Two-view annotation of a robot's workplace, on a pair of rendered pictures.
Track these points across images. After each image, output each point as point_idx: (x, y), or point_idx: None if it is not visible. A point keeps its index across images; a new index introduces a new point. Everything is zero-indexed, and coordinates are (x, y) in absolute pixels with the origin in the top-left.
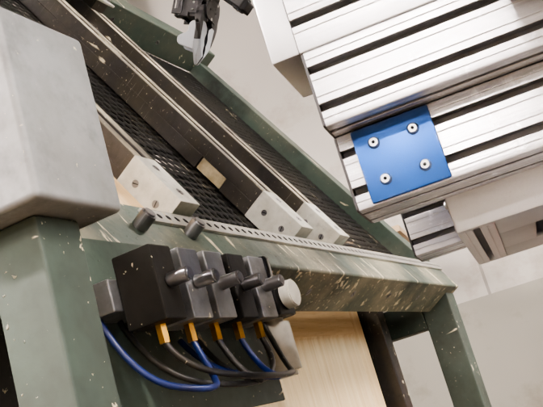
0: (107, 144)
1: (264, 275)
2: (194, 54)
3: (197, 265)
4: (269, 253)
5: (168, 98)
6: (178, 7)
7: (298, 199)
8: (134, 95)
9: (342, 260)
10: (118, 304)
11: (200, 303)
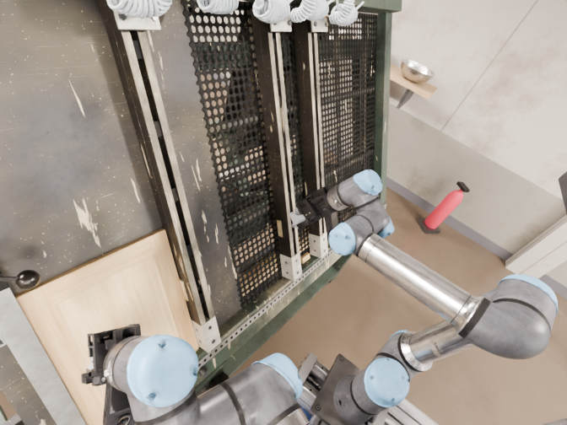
0: (193, 310)
1: None
2: (292, 226)
3: None
4: (252, 329)
5: (289, 176)
6: (301, 204)
7: (319, 234)
8: (273, 164)
9: (307, 278)
10: None
11: None
